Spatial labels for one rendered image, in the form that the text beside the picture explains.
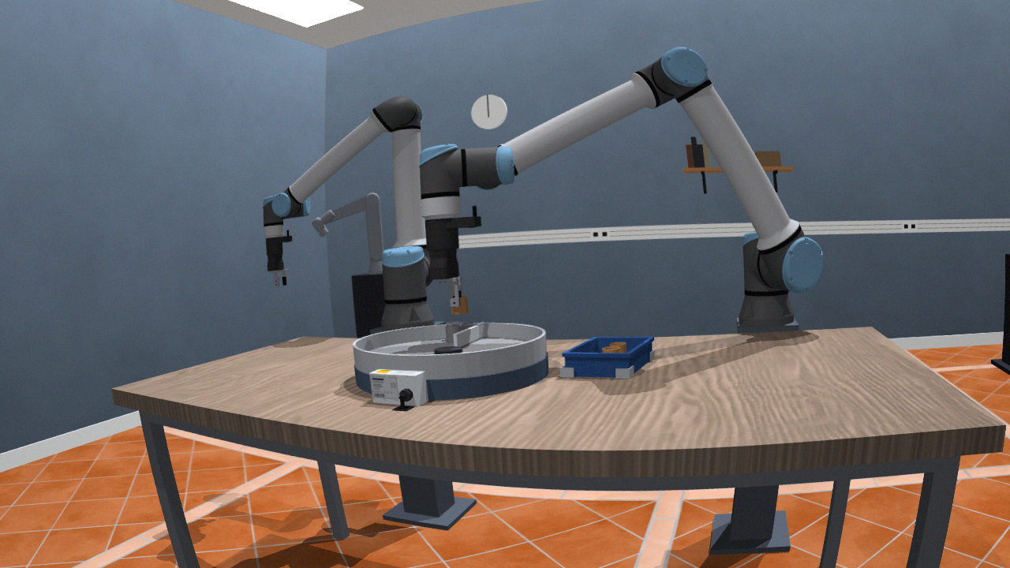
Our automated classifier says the white wall rail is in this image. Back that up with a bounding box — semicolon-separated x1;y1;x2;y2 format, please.
460;219;1010;250

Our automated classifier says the black upright board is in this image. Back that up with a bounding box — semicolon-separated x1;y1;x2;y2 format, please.
990;252;1010;376

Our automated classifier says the wooden wall shelf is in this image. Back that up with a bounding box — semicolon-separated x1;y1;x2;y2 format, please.
683;164;795;195

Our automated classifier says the wooden table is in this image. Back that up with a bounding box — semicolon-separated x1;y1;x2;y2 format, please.
112;326;1007;568

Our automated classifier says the grey turntable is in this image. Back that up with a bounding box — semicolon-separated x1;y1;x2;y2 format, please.
352;320;549;402

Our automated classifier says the grey jointed stand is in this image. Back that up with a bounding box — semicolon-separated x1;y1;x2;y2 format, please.
311;192;386;265

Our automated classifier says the white control box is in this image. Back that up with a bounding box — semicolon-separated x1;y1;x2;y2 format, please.
369;368;428;409

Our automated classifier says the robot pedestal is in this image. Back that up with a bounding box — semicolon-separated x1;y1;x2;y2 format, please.
383;473;477;530
709;483;792;555

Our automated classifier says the blue crate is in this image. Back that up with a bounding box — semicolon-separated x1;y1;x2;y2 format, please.
562;337;655;377

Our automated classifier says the black box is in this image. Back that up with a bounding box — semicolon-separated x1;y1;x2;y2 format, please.
351;272;387;338

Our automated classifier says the white wall clock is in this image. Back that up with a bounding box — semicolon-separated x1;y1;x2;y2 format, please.
471;95;508;131

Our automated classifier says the white ceiling light panel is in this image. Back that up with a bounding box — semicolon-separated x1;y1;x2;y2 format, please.
227;0;365;29

